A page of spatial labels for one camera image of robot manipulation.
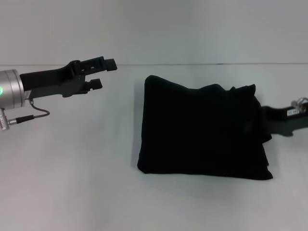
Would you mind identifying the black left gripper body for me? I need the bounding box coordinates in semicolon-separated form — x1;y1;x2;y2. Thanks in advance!
19;60;89;98

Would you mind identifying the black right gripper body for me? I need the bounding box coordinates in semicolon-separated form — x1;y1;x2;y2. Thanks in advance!
260;103;308;138

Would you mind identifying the black shirt with FREE print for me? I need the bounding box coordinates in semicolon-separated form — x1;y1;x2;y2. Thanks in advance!
136;75;274;181

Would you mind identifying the thin black cable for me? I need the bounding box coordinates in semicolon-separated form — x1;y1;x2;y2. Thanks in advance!
9;100;51;122

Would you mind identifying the silver cable connector plug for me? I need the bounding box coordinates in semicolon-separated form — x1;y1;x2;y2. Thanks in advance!
290;97;308;107
0;107;12;131

